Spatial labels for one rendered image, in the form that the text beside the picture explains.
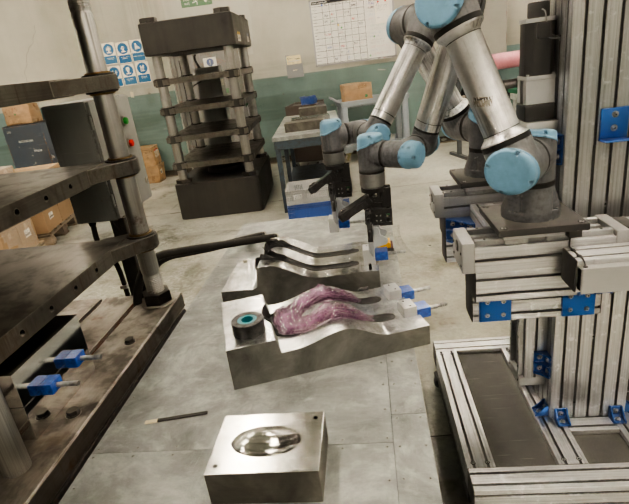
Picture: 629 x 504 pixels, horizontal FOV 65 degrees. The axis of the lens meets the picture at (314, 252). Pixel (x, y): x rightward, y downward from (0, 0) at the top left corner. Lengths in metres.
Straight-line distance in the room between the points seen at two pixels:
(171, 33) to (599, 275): 4.74
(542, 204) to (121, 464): 1.15
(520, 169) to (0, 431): 1.23
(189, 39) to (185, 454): 4.71
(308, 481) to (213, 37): 4.84
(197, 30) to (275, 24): 2.71
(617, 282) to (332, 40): 6.87
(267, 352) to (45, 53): 8.03
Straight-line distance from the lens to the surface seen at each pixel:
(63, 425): 1.37
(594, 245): 1.50
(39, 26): 8.95
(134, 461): 1.15
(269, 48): 7.97
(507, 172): 1.25
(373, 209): 1.48
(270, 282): 1.56
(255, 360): 1.21
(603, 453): 1.97
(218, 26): 5.39
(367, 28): 7.96
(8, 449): 1.24
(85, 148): 1.83
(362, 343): 1.24
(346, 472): 1.00
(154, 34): 5.54
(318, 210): 4.81
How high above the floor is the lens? 1.51
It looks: 21 degrees down
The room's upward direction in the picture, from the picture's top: 8 degrees counter-clockwise
